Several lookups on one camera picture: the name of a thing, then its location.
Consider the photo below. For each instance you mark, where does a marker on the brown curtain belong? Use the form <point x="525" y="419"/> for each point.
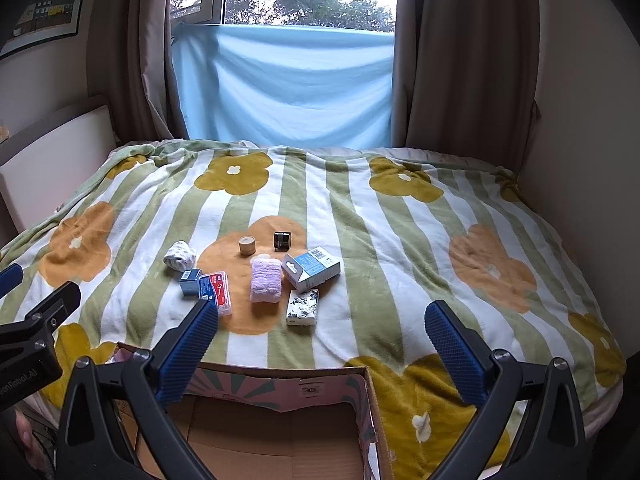
<point x="128" y="62"/>
<point x="465" y="74"/>

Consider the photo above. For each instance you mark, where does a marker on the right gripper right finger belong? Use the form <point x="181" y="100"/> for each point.
<point x="550" y="442"/>

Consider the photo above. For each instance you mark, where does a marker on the white patterned socks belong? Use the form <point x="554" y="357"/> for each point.
<point x="180" y="257"/>

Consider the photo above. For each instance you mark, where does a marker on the tan cylindrical jar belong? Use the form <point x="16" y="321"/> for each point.
<point x="247" y="245"/>

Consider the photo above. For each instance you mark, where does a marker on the floral striped fleece blanket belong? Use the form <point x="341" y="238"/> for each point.
<point x="408" y="226"/>

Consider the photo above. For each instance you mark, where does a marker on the right brown curtain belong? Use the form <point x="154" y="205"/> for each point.
<point x="465" y="74"/>

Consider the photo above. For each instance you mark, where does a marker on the open cardboard box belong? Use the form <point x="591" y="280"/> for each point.
<point x="271" y="423"/>

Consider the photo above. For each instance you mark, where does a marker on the small black cube box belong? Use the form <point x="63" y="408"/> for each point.
<point x="282" y="241"/>

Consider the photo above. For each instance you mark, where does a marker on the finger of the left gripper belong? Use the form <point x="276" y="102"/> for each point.
<point x="10" y="278"/>
<point x="53" y="310"/>

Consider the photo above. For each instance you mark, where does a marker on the clear case red card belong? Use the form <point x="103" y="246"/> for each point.
<point x="215" y="287"/>

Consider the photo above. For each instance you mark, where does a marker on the pink fluffy towel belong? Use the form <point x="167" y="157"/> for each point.
<point x="266" y="279"/>

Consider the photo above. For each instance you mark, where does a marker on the light blue hanging sheet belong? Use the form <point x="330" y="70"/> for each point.
<point x="299" y="86"/>

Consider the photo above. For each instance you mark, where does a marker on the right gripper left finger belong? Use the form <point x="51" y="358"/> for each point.
<point x="92" y="441"/>

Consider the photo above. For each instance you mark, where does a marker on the white floral tissue pack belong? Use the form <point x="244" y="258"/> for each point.
<point x="302" y="308"/>

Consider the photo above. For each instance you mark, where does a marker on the blue white barcode box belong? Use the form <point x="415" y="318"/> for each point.
<point x="310" y="269"/>

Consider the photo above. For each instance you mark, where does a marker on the left brown curtain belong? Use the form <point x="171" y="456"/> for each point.
<point x="128" y="62"/>

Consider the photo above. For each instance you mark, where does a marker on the person left hand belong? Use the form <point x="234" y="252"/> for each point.
<point x="33" y="450"/>

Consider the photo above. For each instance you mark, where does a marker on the framed wall picture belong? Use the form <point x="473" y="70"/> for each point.
<point x="43" y="21"/>

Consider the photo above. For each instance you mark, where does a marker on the cream padded headboard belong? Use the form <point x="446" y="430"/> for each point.
<point x="43" y="165"/>

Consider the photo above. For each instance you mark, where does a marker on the small dark blue box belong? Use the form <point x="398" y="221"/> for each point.
<point x="189" y="282"/>

